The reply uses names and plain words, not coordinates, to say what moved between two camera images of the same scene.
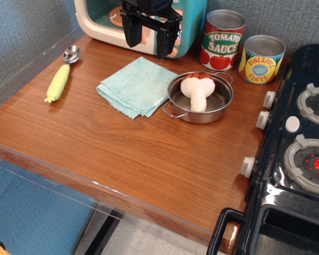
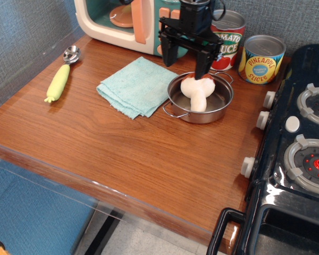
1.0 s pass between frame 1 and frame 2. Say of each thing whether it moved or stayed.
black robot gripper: moved
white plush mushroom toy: stayed
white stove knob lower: stayed
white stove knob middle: stayed
